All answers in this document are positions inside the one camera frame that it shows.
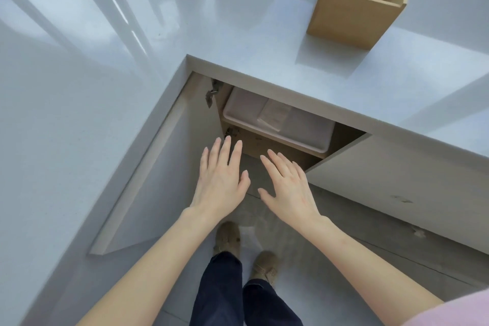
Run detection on person's left hand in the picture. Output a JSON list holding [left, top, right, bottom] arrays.
[[189, 135, 252, 220]]

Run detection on person's right hand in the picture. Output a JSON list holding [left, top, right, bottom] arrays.
[[258, 149, 331, 237]]

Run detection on wooden box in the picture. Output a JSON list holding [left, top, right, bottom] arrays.
[[307, 0, 413, 50]]

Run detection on person's right forearm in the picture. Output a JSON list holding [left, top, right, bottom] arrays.
[[305, 216, 446, 326]]

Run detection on person's left forearm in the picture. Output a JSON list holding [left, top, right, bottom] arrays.
[[76, 205, 216, 326]]

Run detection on person's left brown shoe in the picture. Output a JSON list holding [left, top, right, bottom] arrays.
[[212, 221, 242, 260]]

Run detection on person's brown shoe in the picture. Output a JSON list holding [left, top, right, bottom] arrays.
[[212, 221, 242, 260], [249, 251, 280, 287]]

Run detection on person's right brown shoe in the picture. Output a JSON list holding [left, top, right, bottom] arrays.
[[249, 251, 280, 287]]

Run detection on grey cabinet door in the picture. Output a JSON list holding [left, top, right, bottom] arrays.
[[305, 132, 489, 256], [89, 71, 226, 257]]

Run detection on grey plastic bin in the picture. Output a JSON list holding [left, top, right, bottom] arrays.
[[222, 87, 336, 154]]

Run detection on metal door hinge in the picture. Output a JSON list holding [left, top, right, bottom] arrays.
[[205, 78, 223, 110]]

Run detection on dark blue trousers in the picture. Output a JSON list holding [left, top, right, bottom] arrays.
[[189, 251, 303, 326]]

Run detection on pink garment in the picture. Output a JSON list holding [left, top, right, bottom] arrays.
[[401, 288, 489, 326]]

